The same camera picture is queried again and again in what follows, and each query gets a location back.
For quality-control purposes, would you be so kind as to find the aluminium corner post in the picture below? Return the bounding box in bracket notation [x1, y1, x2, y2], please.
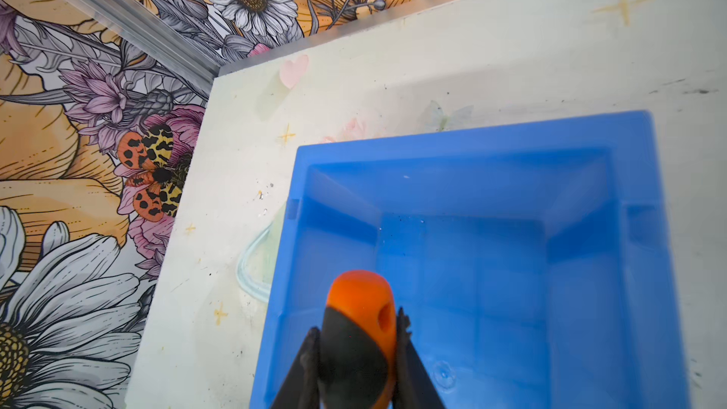
[66, 0, 221, 98]

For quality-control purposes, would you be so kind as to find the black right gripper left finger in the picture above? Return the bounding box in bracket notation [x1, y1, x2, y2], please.
[271, 327, 321, 409]

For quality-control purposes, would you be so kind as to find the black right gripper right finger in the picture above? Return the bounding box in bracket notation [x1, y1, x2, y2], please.
[393, 308, 445, 409]

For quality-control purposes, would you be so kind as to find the blue plastic bin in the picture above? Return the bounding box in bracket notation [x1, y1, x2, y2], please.
[250, 111, 690, 408]

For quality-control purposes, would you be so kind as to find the orange black screwdriver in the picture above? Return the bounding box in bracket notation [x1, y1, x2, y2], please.
[319, 270, 397, 408]

